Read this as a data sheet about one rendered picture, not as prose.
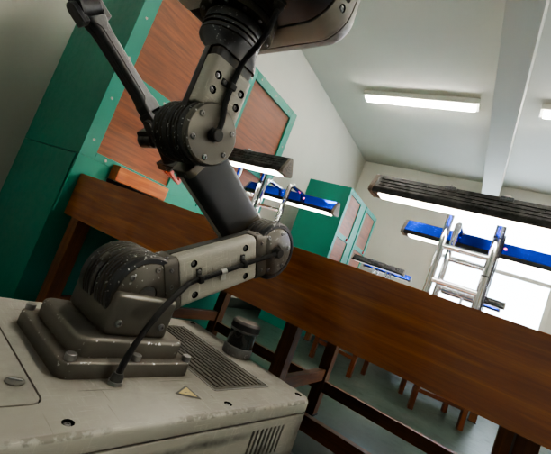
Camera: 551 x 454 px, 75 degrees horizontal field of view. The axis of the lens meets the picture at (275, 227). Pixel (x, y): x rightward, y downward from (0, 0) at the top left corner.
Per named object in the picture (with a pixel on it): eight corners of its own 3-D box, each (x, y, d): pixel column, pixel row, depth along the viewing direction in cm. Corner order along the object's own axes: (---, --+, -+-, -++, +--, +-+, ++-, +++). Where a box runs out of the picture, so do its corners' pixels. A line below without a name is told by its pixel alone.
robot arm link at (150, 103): (71, -4, 105) (99, -8, 112) (62, 6, 108) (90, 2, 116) (155, 131, 122) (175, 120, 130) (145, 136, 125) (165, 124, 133)
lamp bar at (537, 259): (565, 275, 133) (572, 257, 134) (399, 231, 167) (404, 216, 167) (562, 278, 140) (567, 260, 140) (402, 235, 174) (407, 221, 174)
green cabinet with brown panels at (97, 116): (79, 152, 152) (165, -43, 160) (23, 137, 182) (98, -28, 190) (252, 232, 265) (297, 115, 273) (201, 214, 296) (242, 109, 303)
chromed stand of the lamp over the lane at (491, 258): (469, 349, 96) (519, 195, 100) (396, 320, 107) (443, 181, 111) (471, 348, 112) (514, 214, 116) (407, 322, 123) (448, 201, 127)
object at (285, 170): (282, 171, 139) (288, 154, 139) (176, 149, 173) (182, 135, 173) (291, 178, 146) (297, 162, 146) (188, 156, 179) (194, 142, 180)
